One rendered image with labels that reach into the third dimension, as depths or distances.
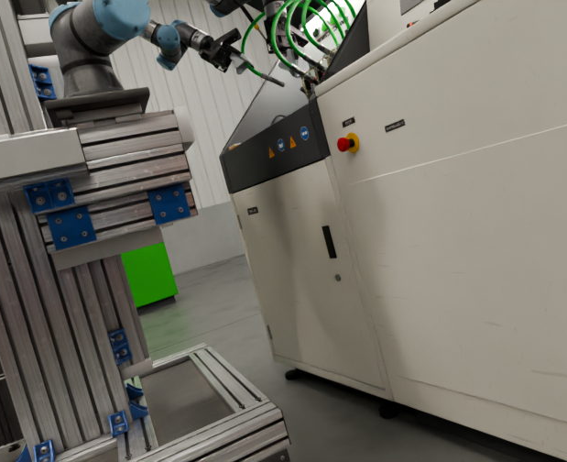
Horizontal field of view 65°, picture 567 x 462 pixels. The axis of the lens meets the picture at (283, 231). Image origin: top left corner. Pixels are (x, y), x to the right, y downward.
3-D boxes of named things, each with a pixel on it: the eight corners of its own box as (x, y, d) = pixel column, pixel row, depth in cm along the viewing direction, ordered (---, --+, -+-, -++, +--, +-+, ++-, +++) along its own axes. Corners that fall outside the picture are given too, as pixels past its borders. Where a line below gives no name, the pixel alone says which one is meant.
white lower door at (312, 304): (273, 355, 184) (230, 194, 180) (278, 352, 185) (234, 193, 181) (382, 390, 128) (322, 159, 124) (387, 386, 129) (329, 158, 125)
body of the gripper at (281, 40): (268, 56, 161) (260, 23, 160) (288, 55, 165) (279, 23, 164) (278, 47, 154) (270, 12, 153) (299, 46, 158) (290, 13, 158)
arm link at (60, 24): (95, 79, 117) (81, 28, 116) (125, 59, 109) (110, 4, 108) (50, 75, 107) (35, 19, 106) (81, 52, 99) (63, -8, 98)
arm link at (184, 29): (170, 42, 177) (182, 25, 177) (193, 54, 175) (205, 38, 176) (164, 30, 169) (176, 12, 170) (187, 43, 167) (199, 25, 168)
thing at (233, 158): (232, 192, 179) (222, 154, 178) (242, 191, 181) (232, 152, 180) (321, 159, 125) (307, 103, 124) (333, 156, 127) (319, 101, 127)
